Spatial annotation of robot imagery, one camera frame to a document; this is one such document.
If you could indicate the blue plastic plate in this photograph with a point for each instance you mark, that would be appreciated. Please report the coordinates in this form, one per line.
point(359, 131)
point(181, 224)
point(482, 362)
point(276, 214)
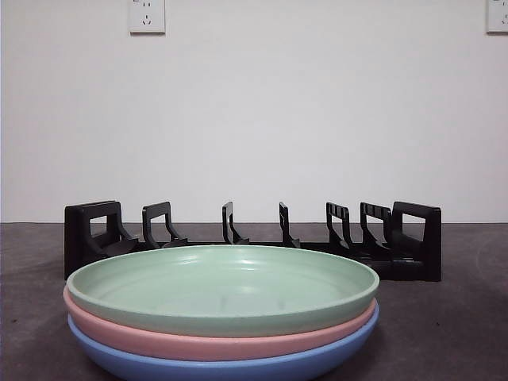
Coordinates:
point(158, 370)

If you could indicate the white wall socket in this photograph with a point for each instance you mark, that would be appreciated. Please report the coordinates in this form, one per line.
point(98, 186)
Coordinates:
point(498, 18)
point(147, 18)

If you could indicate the black plate rack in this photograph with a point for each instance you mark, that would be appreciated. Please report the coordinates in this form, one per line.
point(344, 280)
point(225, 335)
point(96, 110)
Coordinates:
point(430, 246)

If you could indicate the green plastic plate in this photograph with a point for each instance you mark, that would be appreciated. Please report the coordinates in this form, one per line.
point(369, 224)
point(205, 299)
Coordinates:
point(158, 278)

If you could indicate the pink plastic plate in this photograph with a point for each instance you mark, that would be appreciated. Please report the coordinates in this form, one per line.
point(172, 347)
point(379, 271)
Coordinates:
point(198, 347)

